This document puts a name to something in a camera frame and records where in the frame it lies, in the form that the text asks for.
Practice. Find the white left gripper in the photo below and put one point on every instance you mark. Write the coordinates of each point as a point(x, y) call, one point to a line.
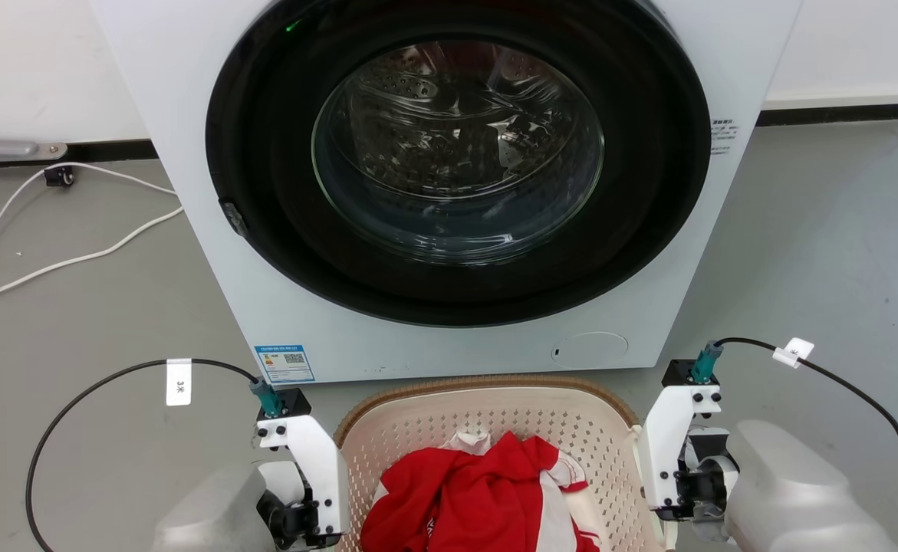
point(318, 468)

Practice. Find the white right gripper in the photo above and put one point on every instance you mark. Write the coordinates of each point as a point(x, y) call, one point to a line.
point(663, 452)

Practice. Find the beige perforated laundry basket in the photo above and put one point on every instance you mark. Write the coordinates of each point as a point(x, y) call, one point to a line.
point(433, 418)

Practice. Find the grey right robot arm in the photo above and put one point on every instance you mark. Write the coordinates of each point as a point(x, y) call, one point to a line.
point(794, 491)

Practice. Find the blue energy label sticker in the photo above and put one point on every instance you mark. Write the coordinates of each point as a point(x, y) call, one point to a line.
point(285, 363)

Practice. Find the red and white garment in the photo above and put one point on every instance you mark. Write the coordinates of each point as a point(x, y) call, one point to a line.
point(479, 498)

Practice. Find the white front-load washing machine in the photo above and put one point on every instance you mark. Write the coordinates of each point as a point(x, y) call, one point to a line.
point(211, 253)

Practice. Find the white text warning sticker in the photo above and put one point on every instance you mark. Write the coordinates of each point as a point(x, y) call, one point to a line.
point(722, 136)

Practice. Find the black round washer door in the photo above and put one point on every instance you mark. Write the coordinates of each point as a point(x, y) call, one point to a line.
point(280, 138)

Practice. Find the small black floor fitting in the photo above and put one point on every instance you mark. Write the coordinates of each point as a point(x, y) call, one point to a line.
point(58, 175)

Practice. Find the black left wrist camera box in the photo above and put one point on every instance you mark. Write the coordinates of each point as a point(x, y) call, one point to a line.
point(295, 402)

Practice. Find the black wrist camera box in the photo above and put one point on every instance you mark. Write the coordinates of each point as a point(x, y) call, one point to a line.
point(677, 373)
point(295, 402)

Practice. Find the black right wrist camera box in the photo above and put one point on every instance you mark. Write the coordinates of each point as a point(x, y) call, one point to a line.
point(677, 373)

